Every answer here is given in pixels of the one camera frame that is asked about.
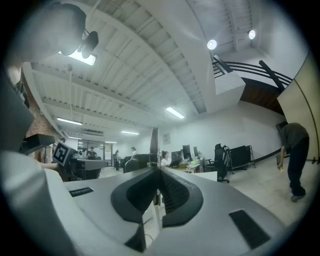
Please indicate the person's head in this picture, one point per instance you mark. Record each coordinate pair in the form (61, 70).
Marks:
(53, 27)

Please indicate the white wall poster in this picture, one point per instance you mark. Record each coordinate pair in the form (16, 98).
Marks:
(166, 138)

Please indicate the black computer monitor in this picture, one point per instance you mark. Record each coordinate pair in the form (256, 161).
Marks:
(186, 152)

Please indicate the black upright pole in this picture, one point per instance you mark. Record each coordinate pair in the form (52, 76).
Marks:
(154, 142)

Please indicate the long ceiling tube light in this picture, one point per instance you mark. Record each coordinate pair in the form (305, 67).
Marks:
(130, 132)
(69, 121)
(175, 112)

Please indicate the black laptop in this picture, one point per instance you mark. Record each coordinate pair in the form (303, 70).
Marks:
(174, 163)

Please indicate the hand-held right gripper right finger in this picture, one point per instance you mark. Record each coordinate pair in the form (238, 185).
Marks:
(212, 207)

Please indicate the round ceiling spot lamp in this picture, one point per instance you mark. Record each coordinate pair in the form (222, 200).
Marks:
(212, 44)
(251, 34)

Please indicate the black rolling rack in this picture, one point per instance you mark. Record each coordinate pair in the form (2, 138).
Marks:
(241, 157)

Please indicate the person's left forearm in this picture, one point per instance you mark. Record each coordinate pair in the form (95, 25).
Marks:
(50, 165)

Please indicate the white office desk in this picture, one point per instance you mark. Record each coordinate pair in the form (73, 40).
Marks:
(205, 175)

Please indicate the person's dark shirt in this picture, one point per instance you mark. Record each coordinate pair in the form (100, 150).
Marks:
(12, 117)

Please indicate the small yellow object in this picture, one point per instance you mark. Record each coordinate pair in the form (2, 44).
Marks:
(281, 169)

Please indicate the cream partition panel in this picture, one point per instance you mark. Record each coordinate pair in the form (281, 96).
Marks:
(300, 112)

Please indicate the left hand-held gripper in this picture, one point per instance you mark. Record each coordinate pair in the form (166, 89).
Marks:
(61, 153)

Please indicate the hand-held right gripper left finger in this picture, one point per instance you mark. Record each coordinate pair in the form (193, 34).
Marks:
(100, 200)

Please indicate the black balcony railing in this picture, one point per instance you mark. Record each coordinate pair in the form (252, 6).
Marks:
(262, 70)

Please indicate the rectangular ceiling panel light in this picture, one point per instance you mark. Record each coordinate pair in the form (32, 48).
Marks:
(83, 59)

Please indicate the black office chair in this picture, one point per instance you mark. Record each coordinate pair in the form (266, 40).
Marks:
(221, 162)

